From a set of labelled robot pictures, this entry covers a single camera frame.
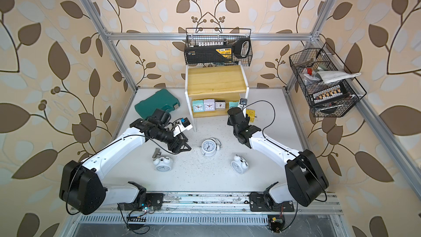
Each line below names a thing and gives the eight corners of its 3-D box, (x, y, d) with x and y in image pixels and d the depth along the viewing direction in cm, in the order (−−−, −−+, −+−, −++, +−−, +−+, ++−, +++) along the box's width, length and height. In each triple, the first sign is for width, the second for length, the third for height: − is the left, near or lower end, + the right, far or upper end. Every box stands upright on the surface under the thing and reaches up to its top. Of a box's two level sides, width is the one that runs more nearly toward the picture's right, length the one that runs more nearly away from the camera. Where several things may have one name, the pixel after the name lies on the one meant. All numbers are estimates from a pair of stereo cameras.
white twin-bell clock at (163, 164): (158, 173, 85) (152, 167, 77) (158, 165, 87) (153, 158, 80) (173, 170, 86) (169, 164, 78) (173, 163, 88) (169, 156, 81)
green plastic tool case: (135, 109, 110) (132, 105, 107) (164, 91, 122) (162, 87, 118) (152, 127, 102) (149, 123, 98) (181, 105, 113) (180, 101, 110)
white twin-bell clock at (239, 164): (230, 167, 86) (231, 160, 79) (235, 160, 88) (237, 152, 81) (242, 177, 83) (244, 171, 75) (247, 169, 85) (250, 163, 78)
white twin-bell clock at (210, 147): (198, 150, 92) (197, 147, 89) (209, 137, 98) (208, 133, 94) (211, 159, 89) (211, 156, 86) (221, 145, 94) (222, 141, 91)
